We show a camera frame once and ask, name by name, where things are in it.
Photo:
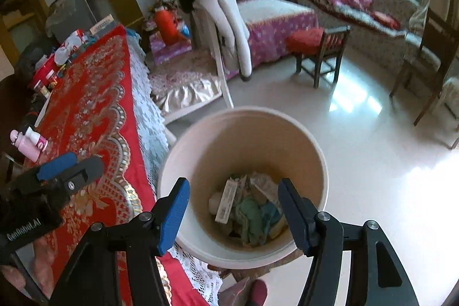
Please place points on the grey cabinet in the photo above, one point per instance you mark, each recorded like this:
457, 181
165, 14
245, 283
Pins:
71, 12

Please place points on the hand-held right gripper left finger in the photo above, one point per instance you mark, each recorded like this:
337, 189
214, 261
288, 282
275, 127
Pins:
175, 216

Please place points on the dark wooden stool chair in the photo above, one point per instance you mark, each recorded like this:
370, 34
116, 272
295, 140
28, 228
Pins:
326, 58

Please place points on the cream plastic bucket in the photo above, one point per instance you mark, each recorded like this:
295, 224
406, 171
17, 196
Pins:
251, 141

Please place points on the red floral tablecloth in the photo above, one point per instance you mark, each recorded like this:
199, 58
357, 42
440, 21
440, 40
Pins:
89, 105

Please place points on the striped flat box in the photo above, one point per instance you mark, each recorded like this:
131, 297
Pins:
102, 24

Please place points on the white plastic chair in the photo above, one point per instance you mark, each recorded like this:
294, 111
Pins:
225, 83

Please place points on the white red-label medicine bottle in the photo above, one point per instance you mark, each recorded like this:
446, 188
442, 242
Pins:
36, 138

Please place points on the cream curtain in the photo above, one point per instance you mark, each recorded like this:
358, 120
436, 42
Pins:
421, 8

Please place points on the white lace table cover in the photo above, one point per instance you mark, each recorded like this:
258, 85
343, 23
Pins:
147, 119

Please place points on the red thermos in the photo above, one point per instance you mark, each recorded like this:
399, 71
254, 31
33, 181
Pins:
166, 26

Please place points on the white printed leaflet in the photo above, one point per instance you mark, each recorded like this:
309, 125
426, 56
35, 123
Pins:
263, 186

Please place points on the brown wooden armchair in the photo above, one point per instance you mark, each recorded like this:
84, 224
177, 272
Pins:
437, 40

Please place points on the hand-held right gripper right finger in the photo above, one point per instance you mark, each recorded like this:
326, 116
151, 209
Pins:
292, 216

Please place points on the bed with purple sheet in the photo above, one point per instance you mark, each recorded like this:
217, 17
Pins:
279, 26

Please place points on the blue packet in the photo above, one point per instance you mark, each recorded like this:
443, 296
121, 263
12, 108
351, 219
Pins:
270, 214

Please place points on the maroon slipper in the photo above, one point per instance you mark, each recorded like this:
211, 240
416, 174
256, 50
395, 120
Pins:
259, 291

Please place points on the purple floral box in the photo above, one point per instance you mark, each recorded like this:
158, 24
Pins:
168, 53

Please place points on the pink bottle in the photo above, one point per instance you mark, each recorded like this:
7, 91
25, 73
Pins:
28, 154

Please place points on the white tablet box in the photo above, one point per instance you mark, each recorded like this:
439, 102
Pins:
226, 200

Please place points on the blue plastic bag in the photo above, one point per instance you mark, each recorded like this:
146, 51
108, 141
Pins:
185, 30

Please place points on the red stool cushion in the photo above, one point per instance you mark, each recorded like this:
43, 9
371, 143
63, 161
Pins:
304, 39

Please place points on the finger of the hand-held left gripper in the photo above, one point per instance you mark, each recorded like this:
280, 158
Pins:
57, 166

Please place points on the floral seat cushion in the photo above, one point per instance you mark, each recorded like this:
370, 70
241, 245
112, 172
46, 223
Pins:
179, 83

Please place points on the red carton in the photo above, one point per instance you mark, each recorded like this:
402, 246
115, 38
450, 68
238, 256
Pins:
45, 71

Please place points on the green crumpled wrapper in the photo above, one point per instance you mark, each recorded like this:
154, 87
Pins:
251, 220

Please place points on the red sofa pillow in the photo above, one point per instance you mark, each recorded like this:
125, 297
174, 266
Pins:
386, 21

